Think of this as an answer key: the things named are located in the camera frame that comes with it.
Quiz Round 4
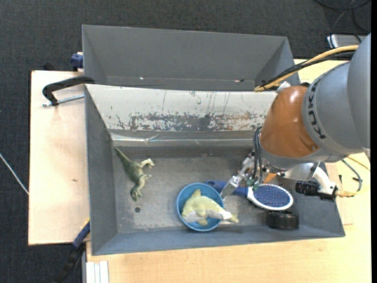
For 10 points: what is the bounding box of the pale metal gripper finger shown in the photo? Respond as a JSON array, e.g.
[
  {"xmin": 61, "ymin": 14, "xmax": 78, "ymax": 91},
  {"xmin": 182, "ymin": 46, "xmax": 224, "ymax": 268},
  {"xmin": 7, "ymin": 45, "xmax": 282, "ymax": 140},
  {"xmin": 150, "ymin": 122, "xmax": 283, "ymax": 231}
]
[{"xmin": 220, "ymin": 176, "xmax": 241, "ymax": 202}]

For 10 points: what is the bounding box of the yellow-green plush dolphin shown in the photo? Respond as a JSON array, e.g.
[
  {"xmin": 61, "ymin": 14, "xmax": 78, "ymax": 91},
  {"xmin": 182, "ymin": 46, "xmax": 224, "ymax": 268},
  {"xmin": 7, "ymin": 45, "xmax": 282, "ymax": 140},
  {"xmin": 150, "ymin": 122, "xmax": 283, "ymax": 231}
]
[{"xmin": 180, "ymin": 189, "xmax": 240, "ymax": 226}]

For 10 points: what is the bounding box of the blue and white hairbrush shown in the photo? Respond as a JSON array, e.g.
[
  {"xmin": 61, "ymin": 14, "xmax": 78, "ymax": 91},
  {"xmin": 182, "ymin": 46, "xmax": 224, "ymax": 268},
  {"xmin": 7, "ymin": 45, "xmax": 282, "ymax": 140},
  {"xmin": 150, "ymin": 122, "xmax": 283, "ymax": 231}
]
[{"xmin": 204, "ymin": 180, "xmax": 295, "ymax": 212}]

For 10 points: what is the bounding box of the blue bowl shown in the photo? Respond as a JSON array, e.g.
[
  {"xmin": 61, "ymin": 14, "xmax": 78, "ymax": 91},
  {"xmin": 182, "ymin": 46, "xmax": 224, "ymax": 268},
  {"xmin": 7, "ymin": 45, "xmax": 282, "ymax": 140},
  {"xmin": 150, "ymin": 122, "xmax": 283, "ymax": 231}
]
[{"xmin": 176, "ymin": 182, "xmax": 225, "ymax": 233}]

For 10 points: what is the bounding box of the green toy dinosaur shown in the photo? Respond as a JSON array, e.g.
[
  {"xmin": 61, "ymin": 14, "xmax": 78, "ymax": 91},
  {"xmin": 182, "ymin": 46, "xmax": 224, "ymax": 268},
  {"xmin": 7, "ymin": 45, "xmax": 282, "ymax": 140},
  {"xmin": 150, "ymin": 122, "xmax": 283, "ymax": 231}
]
[{"xmin": 114, "ymin": 147, "xmax": 156, "ymax": 202}]

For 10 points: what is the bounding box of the grey metal bin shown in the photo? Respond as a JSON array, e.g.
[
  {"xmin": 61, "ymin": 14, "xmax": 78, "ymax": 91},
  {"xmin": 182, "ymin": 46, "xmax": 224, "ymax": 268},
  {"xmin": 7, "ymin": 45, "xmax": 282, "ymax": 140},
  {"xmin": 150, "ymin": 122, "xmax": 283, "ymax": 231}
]
[{"xmin": 81, "ymin": 24, "xmax": 346, "ymax": 256}]

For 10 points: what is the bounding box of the pale wood board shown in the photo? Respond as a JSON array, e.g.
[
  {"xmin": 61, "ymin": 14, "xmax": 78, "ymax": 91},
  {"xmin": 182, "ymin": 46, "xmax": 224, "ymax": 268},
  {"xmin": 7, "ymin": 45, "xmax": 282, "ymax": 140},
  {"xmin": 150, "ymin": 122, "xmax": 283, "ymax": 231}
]
[{"xmin": 28, "ymin": 70, "xmax": 91, "ymax": 246}]

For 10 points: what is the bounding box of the black ring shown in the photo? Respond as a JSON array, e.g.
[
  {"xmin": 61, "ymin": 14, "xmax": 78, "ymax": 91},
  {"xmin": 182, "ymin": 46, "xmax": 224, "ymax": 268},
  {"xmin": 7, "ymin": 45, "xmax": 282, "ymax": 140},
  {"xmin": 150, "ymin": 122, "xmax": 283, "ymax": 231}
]
[{"xmin": 267, "ymin": 210, "xmax": 300, "ymax": 231}]

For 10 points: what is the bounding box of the black cylinder on white bracket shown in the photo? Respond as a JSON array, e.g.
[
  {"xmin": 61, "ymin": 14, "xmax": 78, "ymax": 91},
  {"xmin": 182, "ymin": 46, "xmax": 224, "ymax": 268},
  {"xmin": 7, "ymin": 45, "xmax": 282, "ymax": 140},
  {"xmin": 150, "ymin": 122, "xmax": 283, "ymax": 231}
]
[{"xmin": 283, "ymin": 162, "xmax": 338, "ymax": 200}]

